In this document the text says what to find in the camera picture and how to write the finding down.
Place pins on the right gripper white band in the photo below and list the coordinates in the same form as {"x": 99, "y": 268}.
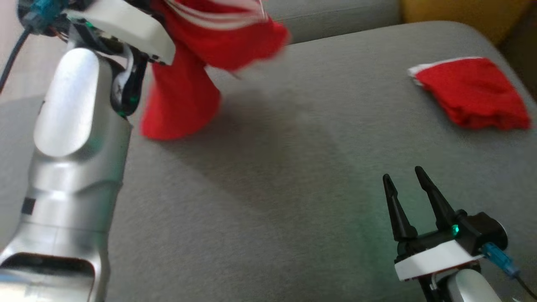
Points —
{"x": 444, "y": 256}

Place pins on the blue connector on left gripper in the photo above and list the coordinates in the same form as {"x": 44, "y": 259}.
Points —
{"x": 42, "y": 12}

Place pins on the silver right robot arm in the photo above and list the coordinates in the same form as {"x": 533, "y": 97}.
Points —
{"x": 470, "y": 287}

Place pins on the small grey sofa cushion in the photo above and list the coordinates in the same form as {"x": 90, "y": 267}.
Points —
{"x": 335, "y": 16}

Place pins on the red shorts with white band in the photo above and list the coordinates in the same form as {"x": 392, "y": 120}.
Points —
{"x": 478, "y": 92}

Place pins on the large grey sofa seat cushion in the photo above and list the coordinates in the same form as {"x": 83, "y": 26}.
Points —
{"x": 272, "y": 176}

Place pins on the yellow cushion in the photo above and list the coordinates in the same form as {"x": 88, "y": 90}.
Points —
{"x": 457, "y": 14}

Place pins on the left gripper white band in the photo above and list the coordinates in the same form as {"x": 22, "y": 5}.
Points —
{"x": 126, "y": 25}

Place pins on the red garment with white stripes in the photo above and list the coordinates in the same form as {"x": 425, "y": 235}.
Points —
{"x": 188, "y": 84}

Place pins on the blue connector on right gripper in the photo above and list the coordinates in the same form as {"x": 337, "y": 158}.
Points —
{"x": 499, "y": 256}

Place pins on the blue connector on gripper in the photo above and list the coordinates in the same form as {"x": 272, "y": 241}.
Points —
{"x": 499, "y": 256}
{"x": 42, "y": 12}

